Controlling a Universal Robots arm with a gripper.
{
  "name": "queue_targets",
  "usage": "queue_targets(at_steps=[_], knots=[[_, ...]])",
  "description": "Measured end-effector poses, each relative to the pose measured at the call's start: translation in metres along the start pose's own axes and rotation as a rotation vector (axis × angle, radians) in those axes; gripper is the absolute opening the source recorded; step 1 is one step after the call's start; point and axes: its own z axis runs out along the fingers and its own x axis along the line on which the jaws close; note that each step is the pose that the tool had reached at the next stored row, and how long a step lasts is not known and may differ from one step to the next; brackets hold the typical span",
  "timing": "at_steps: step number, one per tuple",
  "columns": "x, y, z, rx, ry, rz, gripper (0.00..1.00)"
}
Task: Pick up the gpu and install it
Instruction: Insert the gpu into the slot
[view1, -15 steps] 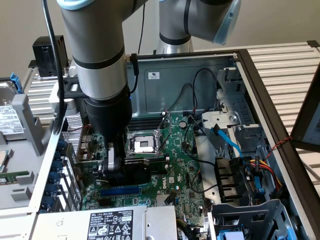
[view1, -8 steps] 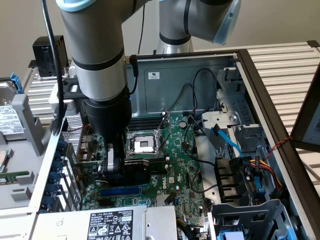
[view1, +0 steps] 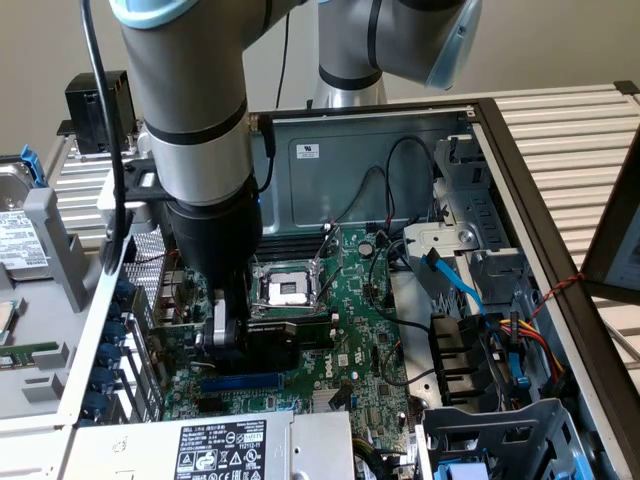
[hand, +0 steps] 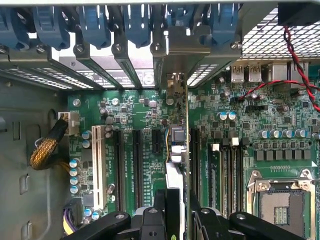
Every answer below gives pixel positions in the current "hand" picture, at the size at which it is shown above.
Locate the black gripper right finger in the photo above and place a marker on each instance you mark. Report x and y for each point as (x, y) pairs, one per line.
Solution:
(207, 225)

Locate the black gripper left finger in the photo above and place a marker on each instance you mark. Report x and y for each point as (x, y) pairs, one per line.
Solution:
(152, 225)

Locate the long black expansion slot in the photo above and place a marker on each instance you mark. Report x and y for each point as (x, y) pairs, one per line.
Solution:
(138, 170)
(195, 162)
(120, 170)

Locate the black RAM slot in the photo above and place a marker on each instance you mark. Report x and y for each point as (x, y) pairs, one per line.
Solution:
(235, 175)

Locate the silver CPU socket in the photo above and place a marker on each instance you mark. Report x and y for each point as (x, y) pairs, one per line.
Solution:
(282, 207)

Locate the white expansion slot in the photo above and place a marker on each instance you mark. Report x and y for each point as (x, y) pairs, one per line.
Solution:
(99, 167)

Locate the short black expansion slot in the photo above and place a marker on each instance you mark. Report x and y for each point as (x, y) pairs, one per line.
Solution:
(157, 141)

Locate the green Dell motherboard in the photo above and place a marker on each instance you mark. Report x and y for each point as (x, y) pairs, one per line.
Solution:
(140, 105)

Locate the silver USB port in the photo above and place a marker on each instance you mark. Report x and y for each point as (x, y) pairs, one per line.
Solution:
(254, 73)
(237, 73)

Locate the metal expansion slot cover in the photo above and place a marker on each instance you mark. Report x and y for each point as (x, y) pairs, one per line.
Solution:
(92, 65)
(125, 67)

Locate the open grey PC case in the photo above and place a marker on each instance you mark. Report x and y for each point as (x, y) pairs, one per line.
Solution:
(25, 125)

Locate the blue slot retention clip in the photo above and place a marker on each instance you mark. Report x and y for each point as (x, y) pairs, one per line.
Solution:
(12, 30)
(137, 27)
(223, 25)
(51, 27)
(96, 27)

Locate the small black case switch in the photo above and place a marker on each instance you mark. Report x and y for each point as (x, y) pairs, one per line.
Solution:
(298, 13)

